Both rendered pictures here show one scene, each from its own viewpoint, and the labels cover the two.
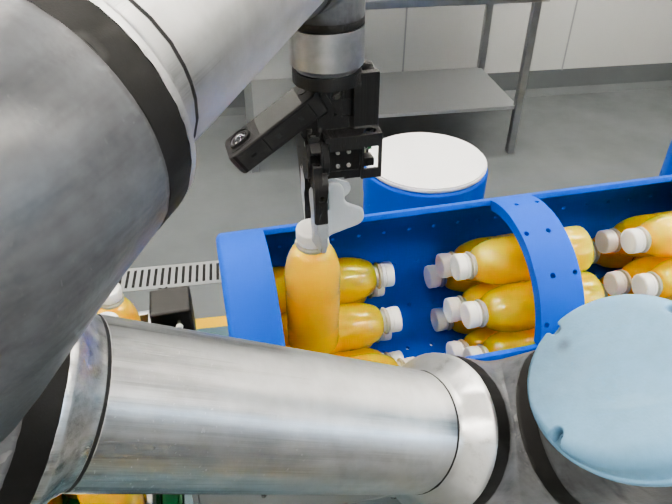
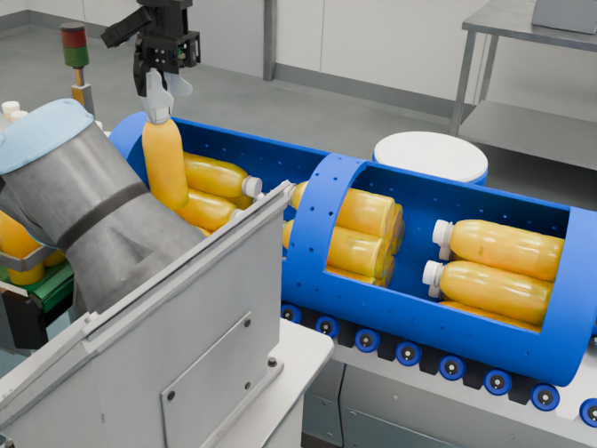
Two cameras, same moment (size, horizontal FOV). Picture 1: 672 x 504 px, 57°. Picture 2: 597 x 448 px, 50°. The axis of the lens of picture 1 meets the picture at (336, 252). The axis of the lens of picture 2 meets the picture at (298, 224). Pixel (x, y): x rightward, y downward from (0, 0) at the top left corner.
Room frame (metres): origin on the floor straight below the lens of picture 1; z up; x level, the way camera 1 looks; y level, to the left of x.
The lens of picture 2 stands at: (-0.10, -0.79, 1.73)
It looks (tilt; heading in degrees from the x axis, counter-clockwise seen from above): 32 degrees down; 36
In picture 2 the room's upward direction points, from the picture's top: 3 degrees clockwise
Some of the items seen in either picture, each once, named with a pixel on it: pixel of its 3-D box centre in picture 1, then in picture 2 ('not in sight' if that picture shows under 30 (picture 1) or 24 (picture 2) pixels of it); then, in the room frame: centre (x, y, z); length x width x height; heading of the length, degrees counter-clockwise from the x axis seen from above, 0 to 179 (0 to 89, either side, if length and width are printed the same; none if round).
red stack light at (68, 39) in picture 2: not in sight; (74, 36); (0.89, 0.66, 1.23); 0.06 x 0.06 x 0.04
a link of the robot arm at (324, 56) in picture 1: (326, 45); not in sight; (0.62, 0.01, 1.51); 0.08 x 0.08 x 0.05
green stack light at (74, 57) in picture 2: not in sight; (75, 53); (0.89, 0.66, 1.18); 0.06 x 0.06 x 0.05
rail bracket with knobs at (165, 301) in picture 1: (173, 322); not in sight; (0.81, 0.29, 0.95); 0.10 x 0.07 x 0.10; 13
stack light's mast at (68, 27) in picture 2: not in sight; (76, 55); (0.89, 0.66, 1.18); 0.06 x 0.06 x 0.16
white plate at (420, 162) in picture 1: (425, 160); (430, 156); (1.27, -0.21, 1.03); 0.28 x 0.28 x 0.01
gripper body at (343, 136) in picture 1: (334, 121); (165, 32); (0.62, 0.00, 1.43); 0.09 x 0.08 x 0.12; 103
